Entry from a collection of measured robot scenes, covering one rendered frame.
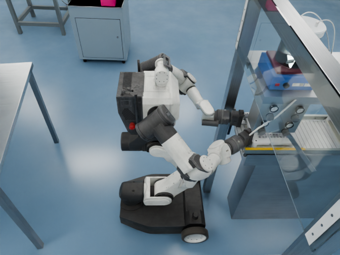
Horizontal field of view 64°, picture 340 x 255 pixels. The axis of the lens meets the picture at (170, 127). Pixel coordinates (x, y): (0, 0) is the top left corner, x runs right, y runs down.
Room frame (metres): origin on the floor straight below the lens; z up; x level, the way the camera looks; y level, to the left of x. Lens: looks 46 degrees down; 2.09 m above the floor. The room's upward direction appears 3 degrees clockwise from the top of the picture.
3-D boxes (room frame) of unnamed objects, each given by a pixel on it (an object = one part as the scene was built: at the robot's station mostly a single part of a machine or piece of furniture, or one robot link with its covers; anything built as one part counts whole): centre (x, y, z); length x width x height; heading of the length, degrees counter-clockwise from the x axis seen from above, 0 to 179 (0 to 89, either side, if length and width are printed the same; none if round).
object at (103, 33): (3.37, 0.94, 0.38); 0.63 x 0.57 x 0.76; 92
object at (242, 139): (0.98, -0.39, 0.98); 0.12 x 0.10 x 0.13; 126
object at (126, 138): (1.06, 0.14, 0.88); 0.28 x 0.13 x 0.18; 94
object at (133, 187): (1.07, 0.04, 0.19); 0.64 x 0.52 x 0.33; 94
